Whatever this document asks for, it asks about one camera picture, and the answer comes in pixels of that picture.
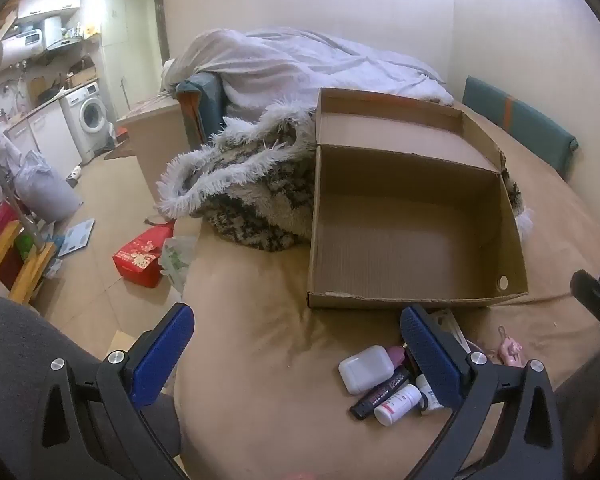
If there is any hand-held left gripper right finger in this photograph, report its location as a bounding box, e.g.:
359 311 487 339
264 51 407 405
400 304 566 480

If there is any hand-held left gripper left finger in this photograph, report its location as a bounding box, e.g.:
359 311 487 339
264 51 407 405
32 303 196 480

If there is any small pink bottle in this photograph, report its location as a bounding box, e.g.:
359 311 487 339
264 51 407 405
385 344 416 376

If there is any white earbuds case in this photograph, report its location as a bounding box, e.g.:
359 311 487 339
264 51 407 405
338 344 396 395

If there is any black tube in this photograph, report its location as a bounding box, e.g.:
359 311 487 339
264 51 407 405
349 366 416 420

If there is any pink toy keychain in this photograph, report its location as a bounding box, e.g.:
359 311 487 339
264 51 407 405
487 326 523 367

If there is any cardboard box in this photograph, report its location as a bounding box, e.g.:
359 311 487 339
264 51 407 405
307 87 529 310

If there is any white bottle with blue label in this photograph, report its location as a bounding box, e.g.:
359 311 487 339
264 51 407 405
415 374 448 415

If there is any white pill bottle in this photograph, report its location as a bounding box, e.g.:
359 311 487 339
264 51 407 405
374 384 423 427

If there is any white plastic bag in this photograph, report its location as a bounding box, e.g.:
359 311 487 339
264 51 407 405
159 236 198 295

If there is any red gift box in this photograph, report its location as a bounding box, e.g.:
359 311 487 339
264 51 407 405
112 225 176 288

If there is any person's grey trouser leg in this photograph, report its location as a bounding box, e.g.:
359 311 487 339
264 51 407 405
0 294 182 480

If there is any bathroom scale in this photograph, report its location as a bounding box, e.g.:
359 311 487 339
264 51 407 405
57 218 96 258

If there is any yellow wooden rack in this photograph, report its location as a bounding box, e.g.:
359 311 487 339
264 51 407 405
0 205 58 306

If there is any fluffy leopard print coat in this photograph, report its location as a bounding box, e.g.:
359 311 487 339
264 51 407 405
156 100 536 253

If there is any teal cushion with orange stripe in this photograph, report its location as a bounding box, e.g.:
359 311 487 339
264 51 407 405
462 76 579 181

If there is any grey trash bag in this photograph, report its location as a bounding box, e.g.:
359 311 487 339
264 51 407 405
12 150 83 223

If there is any beige bedside cabinet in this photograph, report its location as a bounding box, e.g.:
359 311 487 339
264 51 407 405
116 94 191 211

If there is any white kitchen base cabinet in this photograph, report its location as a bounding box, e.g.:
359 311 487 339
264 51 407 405
2 100 83 181

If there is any white washing machine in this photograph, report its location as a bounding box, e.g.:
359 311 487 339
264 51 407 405
60 81 112 163

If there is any white blanket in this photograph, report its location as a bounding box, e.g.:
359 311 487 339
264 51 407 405
161 27 455 127

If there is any white water heater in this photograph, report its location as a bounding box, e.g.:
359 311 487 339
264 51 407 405
0 29 45 71

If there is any white cylindrical appliance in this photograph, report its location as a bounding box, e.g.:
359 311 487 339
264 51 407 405
42 16 63 48

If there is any white wall cabinet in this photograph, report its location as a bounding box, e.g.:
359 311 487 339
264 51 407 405
17 0 83 23

